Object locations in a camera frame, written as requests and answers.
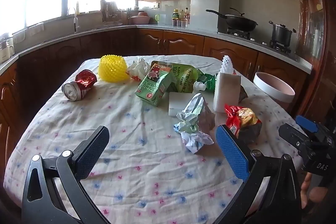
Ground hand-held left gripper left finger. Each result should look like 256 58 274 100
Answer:
21 126 111 224

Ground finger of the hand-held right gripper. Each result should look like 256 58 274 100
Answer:
279 124 311 160
295 115 319 134

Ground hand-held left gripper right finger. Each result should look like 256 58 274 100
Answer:
213 124 302 224

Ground pink waste bin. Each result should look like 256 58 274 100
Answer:
253 72 296 103

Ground green snack bag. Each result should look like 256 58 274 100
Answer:
196 69 218 93

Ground green drink carton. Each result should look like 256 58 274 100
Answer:
135 68 175 107

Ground person's right hand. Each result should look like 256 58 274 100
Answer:
301 173 331 210

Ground crumpled white paper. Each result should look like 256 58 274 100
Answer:
181 131 214 155

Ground red snack packet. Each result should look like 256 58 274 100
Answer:
224 104 263 146

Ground white floral tablecloth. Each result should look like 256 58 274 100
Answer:
4 55 310 224

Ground crumpled silver foil wrapper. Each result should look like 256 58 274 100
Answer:
173 93 216 135

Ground tall white box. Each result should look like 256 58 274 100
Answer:
213 72 242 113

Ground crushed red drink can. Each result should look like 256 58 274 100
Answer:
62 70 97 102

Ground flat white card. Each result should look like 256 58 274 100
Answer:
168 91 216 117

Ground yellow foam fruit net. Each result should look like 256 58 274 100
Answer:
98 55 131 82

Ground white foam fruit net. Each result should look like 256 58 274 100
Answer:
219 55 236 75

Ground green spout pouch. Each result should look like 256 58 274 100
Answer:
150 61 208 93

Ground steel cooking pot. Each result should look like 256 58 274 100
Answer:
268 21 297 47

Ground gas stove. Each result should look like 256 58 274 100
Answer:
217 27 298 59

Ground wooden door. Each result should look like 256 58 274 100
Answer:
295 0 336 119

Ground crumpled white tissue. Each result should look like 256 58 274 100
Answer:
126 58 151 81

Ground wooden lower cabinets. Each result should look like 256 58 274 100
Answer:
0 26 313 188

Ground black wok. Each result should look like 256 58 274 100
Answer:
205 7 258 31

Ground grey kitchen countertop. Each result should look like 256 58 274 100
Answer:
0 23 313 69

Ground steel faucet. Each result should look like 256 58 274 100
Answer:
67 7 80 33

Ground white kitchen appliance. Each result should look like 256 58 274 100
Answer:
0 34 15 63

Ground hanging white cloth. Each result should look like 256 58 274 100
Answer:
13 22 45 43

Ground dish rack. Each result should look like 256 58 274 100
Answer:
100 0 124 24

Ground pink basin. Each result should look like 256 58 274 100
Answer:
130 12 151 25

